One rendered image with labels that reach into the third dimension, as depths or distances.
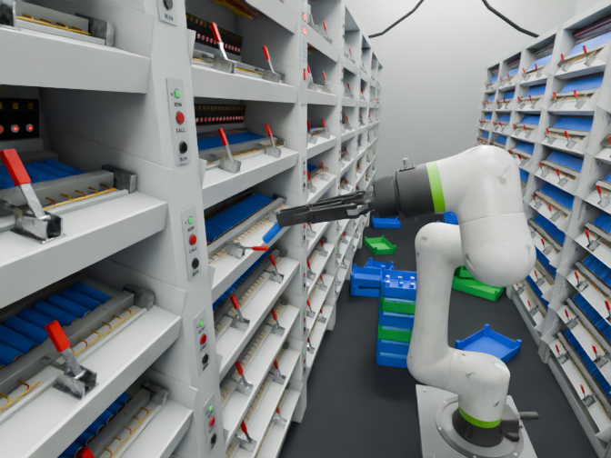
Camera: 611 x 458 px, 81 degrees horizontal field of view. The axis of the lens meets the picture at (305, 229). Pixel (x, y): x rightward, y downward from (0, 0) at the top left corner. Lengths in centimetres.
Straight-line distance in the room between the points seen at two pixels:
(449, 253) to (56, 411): 90
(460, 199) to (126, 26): 55
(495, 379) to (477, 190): 71
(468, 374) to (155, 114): 106
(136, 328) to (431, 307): 82
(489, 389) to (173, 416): 86
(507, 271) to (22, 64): 65
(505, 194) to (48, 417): 67
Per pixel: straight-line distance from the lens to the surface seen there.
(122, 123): 60
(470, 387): 124
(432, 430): 137
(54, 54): 46
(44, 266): 45
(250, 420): 124
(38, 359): 55
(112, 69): 51
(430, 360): 123
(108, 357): 58
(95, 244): 48
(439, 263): 109
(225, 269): 78
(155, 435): 73
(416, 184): 64
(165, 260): 61
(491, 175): 64
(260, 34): 125
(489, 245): 63
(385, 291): 181
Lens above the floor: 126
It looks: 18 degrees down
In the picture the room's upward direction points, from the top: straight up
